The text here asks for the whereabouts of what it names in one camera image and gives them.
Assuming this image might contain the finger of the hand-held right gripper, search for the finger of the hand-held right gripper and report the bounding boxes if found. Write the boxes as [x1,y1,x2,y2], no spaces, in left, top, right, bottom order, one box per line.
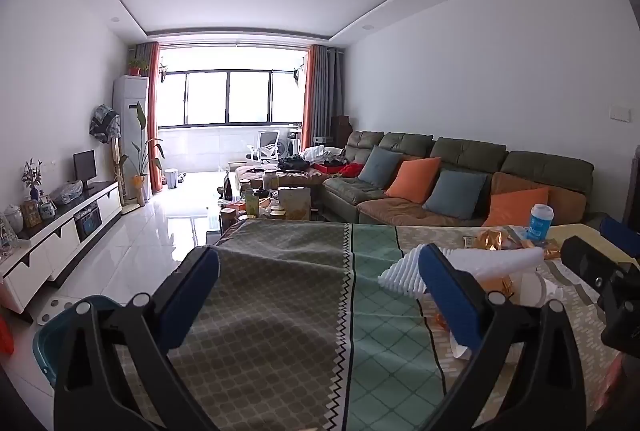
[560,236,631,297]

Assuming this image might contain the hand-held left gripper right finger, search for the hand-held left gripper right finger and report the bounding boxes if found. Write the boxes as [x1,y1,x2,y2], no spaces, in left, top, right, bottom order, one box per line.
[417,243,586,431]

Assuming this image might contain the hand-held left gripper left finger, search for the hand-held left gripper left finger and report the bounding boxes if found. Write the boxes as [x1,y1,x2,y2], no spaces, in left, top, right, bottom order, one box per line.
[52,246,223,431]

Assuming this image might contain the white foam fruit net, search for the white foam fruit net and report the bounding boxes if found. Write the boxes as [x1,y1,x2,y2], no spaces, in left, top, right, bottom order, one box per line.
[377,245,546,302]

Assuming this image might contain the teal plastic waste bin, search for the teal plastic waste bin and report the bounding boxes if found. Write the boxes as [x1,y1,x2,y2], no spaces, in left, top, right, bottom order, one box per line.
[32,295,128,387]

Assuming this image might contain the gold foil wrapper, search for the gold foil wrapper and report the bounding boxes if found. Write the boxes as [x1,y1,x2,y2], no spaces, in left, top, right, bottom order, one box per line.
[482,276,521,299]
[472,228,526,252]
[542,238,566,261]

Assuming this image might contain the white paper scrap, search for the white paper scrap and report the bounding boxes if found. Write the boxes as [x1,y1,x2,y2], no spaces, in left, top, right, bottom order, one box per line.
[447,331,473,360]

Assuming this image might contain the brown cushion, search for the brown cushion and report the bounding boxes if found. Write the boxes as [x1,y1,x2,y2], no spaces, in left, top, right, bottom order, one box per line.
[490,172,587,226]

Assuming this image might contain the blue cup with white lid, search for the blue cup with white lid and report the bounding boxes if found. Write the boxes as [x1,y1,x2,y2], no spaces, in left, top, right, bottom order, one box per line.
[522,203,553,244]

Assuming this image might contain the green patterned tablecloth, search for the green patterned tablecloth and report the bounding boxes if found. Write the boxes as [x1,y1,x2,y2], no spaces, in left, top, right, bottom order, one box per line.
[120,218,640,431]

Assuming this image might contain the orange cushion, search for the orange cushion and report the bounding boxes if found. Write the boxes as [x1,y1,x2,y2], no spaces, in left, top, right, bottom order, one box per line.
[385,157,442,204]
[482,187,549,228]

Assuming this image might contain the blue-grey cushion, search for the blue-grey cushion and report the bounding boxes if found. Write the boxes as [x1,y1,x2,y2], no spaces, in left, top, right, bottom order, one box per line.
[359,145,405,189]
[424,170,488,221]

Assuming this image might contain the cluttered coffee table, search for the cluttered coffee table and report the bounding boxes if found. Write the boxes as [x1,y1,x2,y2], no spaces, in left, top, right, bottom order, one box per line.
[217,171,321,226]

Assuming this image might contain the tall plant in yellow pot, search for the tall plant in yellow pot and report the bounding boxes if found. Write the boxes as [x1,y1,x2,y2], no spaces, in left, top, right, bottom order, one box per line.
[119,101,165,206]

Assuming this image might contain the black cabinet appliance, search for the black cabinet appliance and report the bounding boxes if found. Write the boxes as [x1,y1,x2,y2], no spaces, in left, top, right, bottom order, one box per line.
[74,206,102,242]

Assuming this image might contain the brown paper bag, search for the brown paper bag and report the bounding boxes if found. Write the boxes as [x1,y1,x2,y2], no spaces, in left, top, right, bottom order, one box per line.
[277,187,313,222]

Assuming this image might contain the white bathroom scale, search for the white bathroom scale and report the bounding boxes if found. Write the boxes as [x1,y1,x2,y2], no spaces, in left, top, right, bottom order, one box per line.
[35,295,76,324]

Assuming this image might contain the green and brown sofa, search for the green and brown sofa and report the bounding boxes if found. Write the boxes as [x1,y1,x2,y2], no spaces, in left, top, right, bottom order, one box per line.
[320,130,608,228]

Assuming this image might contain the white TV cabinet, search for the white TV cabinet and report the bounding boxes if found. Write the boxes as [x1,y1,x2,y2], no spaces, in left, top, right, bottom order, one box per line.
[0,181,123,314]

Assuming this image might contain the plastic-wrapped bundle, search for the plastic-wrapped bundle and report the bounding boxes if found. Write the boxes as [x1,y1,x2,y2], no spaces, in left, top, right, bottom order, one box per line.
[50,181,84,206]

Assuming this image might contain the black bag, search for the black bag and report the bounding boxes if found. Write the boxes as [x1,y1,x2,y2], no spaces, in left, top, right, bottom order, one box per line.
[277,155,310,172]

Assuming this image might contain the black monitor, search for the black monitor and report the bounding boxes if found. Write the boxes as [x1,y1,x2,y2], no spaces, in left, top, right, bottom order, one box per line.
[73,150,97,192]

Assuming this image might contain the white office chair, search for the white office chair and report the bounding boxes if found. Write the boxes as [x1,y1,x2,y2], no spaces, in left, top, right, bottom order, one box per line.
[245,131,281,162]

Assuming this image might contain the orange curtain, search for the orange curtain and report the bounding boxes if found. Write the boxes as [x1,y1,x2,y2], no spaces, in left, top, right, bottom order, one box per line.
[146,42,163,194]
[301,45,326,156]

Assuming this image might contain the white clothes pile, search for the white clothes pile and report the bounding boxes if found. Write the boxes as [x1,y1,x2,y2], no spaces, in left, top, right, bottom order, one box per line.
[300,143,346,164]

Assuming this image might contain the blue vase with branches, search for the blue vase with branches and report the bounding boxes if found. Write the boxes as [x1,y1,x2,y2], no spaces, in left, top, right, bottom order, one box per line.
[21,158,45,202]

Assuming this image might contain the cloth-covered standing fan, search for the cloth-covered standing fan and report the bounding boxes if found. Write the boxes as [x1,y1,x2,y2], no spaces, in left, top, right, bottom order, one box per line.
[89,105,122,192]

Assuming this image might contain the red plastic bag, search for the red plastic bag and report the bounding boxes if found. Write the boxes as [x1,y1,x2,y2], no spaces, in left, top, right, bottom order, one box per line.
[0,316,15,357]

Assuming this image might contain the large window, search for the large window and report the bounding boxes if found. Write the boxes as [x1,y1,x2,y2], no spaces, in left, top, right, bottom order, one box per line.
[159,70,306,129]

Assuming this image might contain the white ceramic jar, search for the white ceramic jar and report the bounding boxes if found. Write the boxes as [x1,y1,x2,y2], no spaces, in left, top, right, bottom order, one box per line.
[4,205,25,234]

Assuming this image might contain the glass ship ornament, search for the glass ship ornament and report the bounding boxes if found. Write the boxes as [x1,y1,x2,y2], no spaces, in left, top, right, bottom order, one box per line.
[0,213,18,262]

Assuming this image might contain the white standing air conditioner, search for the white standing air conditioner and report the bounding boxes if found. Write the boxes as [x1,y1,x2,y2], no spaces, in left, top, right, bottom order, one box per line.
[112,75,150,204]

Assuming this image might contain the brown wooden cabinet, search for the brown wooden cabinet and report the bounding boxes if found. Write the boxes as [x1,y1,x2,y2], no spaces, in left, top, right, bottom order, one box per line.
[331,115,352,149]

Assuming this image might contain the grey curtain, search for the grey curtain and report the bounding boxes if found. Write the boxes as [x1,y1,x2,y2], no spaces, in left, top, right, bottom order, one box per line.
[320,46,346,146]

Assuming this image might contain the gold picture frame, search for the gold picture frame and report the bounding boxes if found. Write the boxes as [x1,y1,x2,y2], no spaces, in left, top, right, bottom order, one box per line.
[21,201,43,228]

